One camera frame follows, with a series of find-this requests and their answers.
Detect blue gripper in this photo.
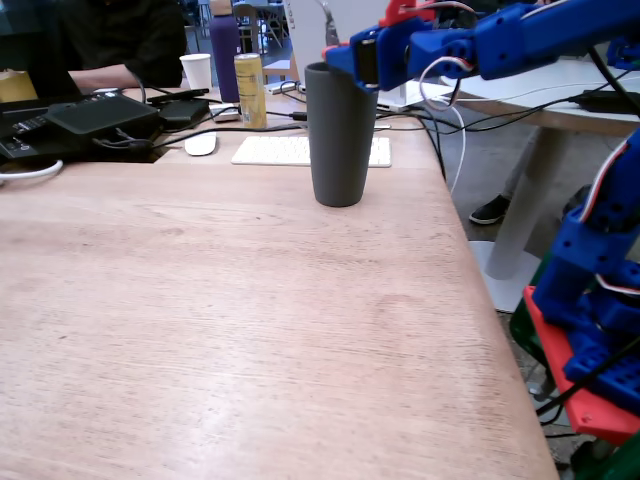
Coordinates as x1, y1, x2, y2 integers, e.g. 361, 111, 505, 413
322, 22, 426, 92

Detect fork with foil-wrapped handle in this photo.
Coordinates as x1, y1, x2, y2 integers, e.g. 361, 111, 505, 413
319, 0, 342, 49

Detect bare person forearm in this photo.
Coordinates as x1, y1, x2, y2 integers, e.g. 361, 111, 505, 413
67, 63, 147, 96

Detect white display panel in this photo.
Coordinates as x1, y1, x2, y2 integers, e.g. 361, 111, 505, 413
283, 0, 401, 114

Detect tall gray cup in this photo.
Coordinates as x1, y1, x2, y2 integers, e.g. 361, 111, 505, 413
303, 62, 380, 208

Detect yellow drink can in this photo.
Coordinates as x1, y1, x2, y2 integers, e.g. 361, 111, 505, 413
233, 52, 269, 130

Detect purple bottle wooden cap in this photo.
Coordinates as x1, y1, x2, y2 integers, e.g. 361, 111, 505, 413
208, 0, 243, 105

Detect white keyboard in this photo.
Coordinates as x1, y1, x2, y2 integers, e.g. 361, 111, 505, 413
230, 135, 393, 169

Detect white paper cup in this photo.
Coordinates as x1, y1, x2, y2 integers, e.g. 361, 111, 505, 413
178, 53, 213, 93

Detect white computer mouse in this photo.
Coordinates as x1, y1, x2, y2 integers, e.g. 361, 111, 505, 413
183, 132, 219, 158

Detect black pouch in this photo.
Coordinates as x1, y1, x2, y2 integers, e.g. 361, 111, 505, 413
158, 99, 211, 133

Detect black shoe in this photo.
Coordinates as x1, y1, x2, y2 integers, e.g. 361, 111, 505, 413
468, 193, 512, 226

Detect person torso black shirt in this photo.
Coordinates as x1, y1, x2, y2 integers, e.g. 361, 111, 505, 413
54, 0, 188, 92

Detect black box device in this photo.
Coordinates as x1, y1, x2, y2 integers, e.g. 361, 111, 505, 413
46, 95, 162, 151

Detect black power adapter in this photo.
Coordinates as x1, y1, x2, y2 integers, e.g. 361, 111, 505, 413
581, 88, 640, 116

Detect yellow bag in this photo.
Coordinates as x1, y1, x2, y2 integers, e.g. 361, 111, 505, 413
0, 69, 39, 104

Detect green table clamp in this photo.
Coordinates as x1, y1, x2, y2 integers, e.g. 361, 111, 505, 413
509, 249, 640, 480

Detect red camera mount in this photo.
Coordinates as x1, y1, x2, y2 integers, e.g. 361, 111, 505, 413
378, 0, 436, 28

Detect red white servo wires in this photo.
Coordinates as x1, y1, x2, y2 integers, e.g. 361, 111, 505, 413
418, 55, 474, 112

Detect long black cable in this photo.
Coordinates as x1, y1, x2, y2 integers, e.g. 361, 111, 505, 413
149, 122, 309, 152

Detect white cable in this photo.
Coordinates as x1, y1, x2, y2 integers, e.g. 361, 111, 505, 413
0, 159, 65, 189

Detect red robot base plate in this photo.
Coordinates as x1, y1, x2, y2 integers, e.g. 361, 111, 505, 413
523, 285, 640, 448

